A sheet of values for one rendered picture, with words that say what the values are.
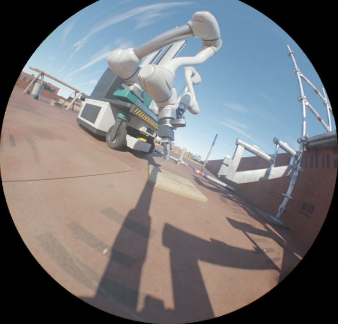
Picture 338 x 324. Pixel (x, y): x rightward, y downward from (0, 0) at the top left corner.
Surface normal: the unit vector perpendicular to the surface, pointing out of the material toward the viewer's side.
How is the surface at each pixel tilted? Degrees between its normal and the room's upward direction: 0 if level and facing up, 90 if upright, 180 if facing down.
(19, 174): 0
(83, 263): 0
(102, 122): 90
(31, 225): 0
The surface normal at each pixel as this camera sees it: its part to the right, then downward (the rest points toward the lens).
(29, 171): 0.41, -0.91
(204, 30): 0.05, 0.98
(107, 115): 0.86, 0.41
